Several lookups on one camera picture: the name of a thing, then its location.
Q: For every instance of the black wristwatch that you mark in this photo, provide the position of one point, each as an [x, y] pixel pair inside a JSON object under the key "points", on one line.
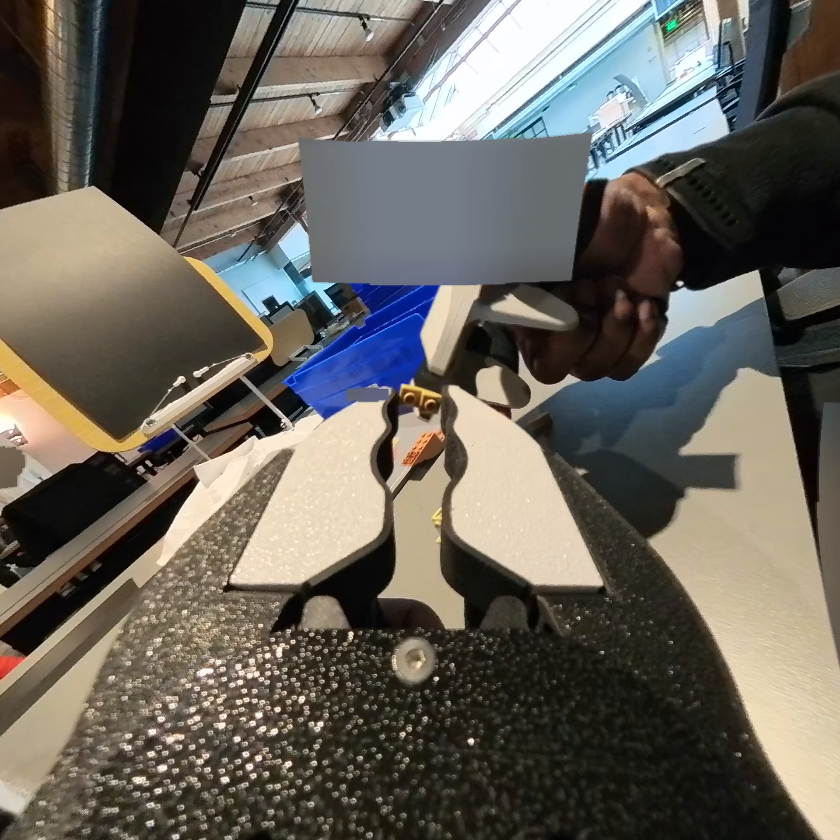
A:
{"points": [[702, 197]]}

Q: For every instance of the person's right forearm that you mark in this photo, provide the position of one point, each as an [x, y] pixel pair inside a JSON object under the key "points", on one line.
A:
{"points": [[774, 184]]}

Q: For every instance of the blue plastic bin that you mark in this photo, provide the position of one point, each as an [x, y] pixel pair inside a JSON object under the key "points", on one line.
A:
{"points": [[374, 354]]}

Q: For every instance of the black panel with yellow edge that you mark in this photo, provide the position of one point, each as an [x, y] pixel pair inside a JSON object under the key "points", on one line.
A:
{"points": [[118, 308]]}

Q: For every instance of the black bag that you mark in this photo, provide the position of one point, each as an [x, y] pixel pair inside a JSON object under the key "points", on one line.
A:
{"points": [[65, 512]]}

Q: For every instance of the tan toy brick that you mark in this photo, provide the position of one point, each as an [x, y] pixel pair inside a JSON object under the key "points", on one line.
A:
{"points": [[420, 399]]}

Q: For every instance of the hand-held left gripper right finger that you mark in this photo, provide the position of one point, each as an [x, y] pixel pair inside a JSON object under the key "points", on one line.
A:
{"points": [[512, 512]]}

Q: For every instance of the ceiling projector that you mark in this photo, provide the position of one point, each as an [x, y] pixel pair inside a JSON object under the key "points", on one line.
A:
{"points": [[401, 103]]}

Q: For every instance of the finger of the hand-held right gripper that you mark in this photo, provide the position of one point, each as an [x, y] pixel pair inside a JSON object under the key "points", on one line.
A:
{"points": [[531, 315], [446, 328]]}

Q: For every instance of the small yellow toy piece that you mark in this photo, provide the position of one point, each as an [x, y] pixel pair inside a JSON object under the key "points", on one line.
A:
{"points": [[438, 520]]}

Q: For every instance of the long wooden table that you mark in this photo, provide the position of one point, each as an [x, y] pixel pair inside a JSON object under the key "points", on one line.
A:
{"points": [[131, 518]]}

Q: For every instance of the crumpled white paper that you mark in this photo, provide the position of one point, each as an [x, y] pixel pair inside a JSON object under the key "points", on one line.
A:
{"points": [[223, 472]]}

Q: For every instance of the black office chair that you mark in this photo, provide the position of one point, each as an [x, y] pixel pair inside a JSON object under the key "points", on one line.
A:
{"points": [[807, 328]]}

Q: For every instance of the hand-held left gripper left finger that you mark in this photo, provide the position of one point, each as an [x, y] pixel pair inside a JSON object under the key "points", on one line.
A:
{"points": [[321, 505]]}

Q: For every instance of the orange toy brick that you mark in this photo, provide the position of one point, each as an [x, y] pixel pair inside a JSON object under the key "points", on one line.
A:
{"points": [[423, 449]]}

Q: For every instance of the person's right hand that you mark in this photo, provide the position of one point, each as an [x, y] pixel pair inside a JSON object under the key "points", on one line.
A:
{"points": [[623, 295]]}

